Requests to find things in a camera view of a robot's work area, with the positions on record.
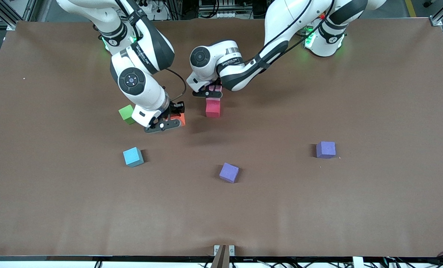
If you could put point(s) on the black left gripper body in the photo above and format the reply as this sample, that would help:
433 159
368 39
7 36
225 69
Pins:
212 88

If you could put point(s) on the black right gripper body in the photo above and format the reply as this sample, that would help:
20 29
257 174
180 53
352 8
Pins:
176 108

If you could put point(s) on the orange foam block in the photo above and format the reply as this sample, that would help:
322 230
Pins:
182 120

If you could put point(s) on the magenta red foam block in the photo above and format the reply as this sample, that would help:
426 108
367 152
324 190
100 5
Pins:
213 108

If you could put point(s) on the purple foam block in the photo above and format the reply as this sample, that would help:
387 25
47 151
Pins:
325 149
228 172

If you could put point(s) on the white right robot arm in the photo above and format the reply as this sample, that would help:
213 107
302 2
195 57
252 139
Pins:
135 80

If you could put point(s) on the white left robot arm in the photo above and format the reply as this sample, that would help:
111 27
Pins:
240 70

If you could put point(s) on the green foam block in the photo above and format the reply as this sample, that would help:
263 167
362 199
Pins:
125 113

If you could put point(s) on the light blue foam block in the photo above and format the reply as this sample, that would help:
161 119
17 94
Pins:
133 156

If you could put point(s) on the grey equipment box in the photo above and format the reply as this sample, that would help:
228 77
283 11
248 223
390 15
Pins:
219 9

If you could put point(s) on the white power strip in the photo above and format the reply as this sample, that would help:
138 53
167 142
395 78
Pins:
150 5

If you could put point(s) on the brown paper table cover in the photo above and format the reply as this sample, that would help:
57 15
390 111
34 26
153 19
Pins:
318 208

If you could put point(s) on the white tag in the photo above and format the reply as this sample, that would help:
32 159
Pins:
358 262

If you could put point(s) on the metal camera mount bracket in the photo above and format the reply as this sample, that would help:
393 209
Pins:
223 255

